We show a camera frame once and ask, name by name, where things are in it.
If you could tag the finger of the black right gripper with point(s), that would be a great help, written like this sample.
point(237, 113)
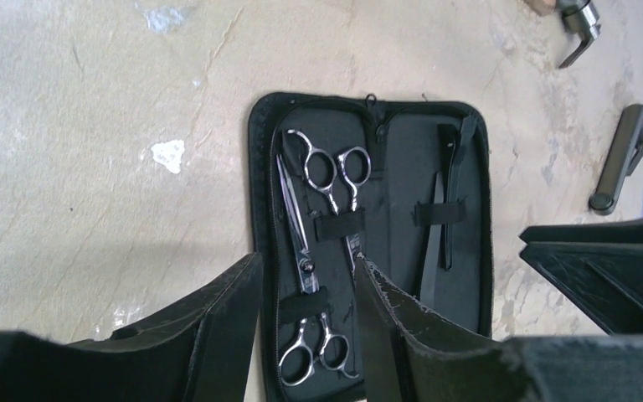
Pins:
point(598, 267)

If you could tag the brown wooden board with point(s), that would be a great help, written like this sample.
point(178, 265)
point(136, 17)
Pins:
point(542, 7)

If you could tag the black zipper tool case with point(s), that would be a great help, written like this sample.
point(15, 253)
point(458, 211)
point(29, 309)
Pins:
point(403, 142)

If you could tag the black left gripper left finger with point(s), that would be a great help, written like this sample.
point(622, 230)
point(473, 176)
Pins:
point(196, 349)

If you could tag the silver straight scissors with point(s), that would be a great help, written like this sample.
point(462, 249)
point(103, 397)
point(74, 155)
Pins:
point(309, 286)

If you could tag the small metal door handle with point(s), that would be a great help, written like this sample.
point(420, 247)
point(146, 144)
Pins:
point(579, 17)

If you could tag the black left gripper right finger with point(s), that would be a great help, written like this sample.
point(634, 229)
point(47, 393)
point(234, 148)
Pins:
point(411, 353)

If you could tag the black hair clip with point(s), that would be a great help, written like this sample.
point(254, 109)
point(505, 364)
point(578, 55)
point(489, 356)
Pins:
point(446, 210)

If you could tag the silver thinning scissors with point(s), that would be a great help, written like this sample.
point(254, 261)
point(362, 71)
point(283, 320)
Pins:
point(348, 224)

